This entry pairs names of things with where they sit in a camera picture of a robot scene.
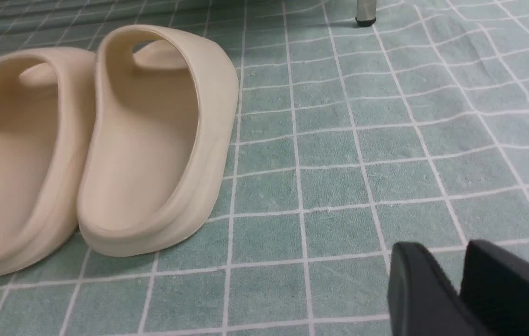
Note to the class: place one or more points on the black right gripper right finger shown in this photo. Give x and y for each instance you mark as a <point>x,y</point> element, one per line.
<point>495,287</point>

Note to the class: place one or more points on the chrome metal shoe rack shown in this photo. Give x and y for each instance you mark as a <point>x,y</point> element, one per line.
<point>366,14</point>

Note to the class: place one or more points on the cream slide slipper right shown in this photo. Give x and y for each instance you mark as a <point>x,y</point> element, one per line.
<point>166,105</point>

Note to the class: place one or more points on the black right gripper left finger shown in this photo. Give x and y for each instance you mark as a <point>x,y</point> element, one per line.
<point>421,299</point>

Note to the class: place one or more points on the cream slide slipper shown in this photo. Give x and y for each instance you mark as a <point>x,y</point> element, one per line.
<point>166,105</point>
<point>47,114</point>

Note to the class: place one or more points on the green checked floor cloth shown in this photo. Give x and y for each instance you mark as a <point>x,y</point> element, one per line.
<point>347,140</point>

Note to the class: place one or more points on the cream slide slipper left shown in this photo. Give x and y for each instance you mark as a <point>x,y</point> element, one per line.
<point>47,114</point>

